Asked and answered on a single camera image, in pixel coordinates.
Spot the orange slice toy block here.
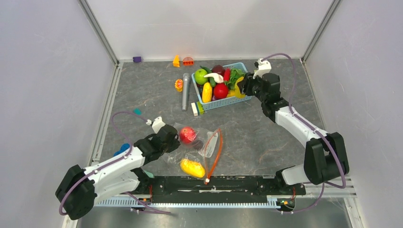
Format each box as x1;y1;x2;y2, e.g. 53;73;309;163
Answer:
174;79;183;92

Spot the red toy tomato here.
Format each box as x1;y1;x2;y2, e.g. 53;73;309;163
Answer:
213;83;229;100

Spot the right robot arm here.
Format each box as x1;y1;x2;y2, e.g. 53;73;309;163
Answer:
235;73;349;194

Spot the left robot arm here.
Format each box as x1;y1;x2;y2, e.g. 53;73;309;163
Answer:
55;124;180;220

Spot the teal toy block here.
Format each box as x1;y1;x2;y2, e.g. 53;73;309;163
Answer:
133;108;142;115

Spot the white slotted cable duct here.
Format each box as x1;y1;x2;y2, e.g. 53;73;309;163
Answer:
95;196;280;209

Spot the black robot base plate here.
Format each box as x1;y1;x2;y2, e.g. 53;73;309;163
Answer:
131;175;307;204

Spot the white toy garlic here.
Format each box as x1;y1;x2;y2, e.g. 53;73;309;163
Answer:
203;73;224;83

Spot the green toy apple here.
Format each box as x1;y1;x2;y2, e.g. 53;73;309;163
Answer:
194;68;209;85

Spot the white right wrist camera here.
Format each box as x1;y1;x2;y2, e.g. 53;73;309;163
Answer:
253;58;272;79

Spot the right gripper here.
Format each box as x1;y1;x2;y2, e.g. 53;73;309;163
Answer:
237;72;267;104

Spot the dark red toy peach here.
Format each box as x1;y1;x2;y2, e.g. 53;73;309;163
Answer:
211;65;225;76

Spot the light blue plastic basket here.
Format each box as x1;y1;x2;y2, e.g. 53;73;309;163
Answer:
191;62;252;111

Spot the clear zip top bag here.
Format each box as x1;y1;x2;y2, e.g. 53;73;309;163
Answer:
164;123;223;185

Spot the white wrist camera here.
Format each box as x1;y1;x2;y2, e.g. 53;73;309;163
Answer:
253;58;272;79
146;116;166;133

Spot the yellow-green toy fruit slice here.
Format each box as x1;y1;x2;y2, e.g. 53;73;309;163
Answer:
234;76;246;99

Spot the red toy apple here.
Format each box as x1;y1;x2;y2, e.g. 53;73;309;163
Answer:
179;126;197;144

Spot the red semicircle toy block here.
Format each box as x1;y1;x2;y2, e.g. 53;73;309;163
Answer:
182;57;194;66

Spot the green toy lettuce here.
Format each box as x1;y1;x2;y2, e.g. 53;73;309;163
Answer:
224;68;245;90

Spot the white green toy block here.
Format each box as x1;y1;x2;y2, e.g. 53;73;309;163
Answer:
191;102;204;116

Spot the blue toy car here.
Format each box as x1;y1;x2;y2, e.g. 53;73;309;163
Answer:
113;143;131;157

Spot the yellow toy corn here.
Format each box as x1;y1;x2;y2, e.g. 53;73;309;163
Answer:
201;82;213;103

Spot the red toy chili pepper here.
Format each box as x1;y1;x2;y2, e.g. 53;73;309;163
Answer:
223;68;231;82

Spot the silver toy microphone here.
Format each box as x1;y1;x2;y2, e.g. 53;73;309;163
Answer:
182;73;191;112

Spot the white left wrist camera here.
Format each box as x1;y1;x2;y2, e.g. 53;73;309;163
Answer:
146;116;166;133

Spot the yellow toy mango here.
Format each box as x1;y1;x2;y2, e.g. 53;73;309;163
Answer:
180;159;205;179

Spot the green toy cucumber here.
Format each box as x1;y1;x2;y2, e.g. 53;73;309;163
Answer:
200;66;216;87

